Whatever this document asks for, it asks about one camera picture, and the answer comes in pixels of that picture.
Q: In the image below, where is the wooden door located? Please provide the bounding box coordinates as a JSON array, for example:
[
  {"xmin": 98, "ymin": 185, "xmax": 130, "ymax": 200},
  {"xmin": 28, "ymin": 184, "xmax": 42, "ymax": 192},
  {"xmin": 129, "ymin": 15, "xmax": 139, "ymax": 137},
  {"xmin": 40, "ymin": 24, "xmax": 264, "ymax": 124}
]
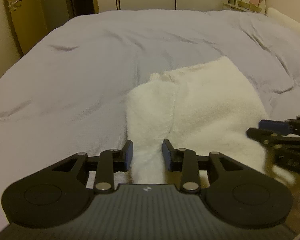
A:
[{"xmin": 5, "ymin": 0, "xmax": 49, "ymax": 56}]

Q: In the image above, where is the white nightstand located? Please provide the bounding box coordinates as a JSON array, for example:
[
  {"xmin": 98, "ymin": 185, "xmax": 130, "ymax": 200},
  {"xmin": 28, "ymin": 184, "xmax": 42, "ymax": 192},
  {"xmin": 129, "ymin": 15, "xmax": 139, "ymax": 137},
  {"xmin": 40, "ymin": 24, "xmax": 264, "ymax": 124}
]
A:
[{"xmin": 222, "ymin": 3, "xmax": 265, "ymax": 14}]

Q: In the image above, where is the white pillow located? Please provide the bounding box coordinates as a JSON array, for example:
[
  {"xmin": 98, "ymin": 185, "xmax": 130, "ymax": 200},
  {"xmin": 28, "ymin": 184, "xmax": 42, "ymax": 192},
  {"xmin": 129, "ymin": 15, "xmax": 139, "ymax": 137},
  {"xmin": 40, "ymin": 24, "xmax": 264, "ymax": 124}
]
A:
[{"xmin": 265, "ymin": 7, "xmax": 300, "ymax": 34}]

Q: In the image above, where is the cream knitted sweater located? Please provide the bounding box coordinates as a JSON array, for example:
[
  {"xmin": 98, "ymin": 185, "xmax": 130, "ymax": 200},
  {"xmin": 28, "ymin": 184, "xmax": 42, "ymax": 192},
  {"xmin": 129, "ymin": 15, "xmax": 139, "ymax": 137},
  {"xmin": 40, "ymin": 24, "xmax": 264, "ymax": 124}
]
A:
[{"xmin": 126, "ymin": 56, "xmax": 300, "ymax": 235}]

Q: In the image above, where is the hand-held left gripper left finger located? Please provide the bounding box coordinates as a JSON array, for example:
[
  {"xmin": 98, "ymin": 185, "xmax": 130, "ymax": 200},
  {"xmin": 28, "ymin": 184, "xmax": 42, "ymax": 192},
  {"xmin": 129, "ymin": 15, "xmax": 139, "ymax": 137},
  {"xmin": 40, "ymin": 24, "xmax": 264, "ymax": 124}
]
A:
[{"xmin": 22, "ymin": 140, "xmax": 134, "ymax": 194}]

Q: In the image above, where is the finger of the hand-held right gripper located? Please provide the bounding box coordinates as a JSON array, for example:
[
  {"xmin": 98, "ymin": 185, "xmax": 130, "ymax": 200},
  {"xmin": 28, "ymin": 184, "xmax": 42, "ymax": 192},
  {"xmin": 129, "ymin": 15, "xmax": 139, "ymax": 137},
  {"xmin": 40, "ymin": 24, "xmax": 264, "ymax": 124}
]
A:
[
  {"xmin": 246, "ymin": 127, "xmax": 300, "ymax": 148},
  {"xmin": 258, "ymin": 116, "xmax": 300, "ymax": 137}
]

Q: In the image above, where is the metal door handle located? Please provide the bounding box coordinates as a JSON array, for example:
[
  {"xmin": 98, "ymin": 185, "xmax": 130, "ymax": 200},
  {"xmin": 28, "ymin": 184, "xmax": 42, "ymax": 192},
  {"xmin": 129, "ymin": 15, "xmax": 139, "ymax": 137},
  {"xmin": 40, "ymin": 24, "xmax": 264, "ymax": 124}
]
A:
[{"xmin": 8, "ymin": 0, "xmax": 23, "ymax": 12}]

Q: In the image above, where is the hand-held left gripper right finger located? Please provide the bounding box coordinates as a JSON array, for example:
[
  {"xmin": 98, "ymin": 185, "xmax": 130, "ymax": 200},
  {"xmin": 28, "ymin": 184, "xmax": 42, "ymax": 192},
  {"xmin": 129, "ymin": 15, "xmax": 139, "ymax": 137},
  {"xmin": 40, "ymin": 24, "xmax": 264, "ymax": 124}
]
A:
[{"xmin": 162, "ymin": 139, "xmax": 272, "ymax": 194}]

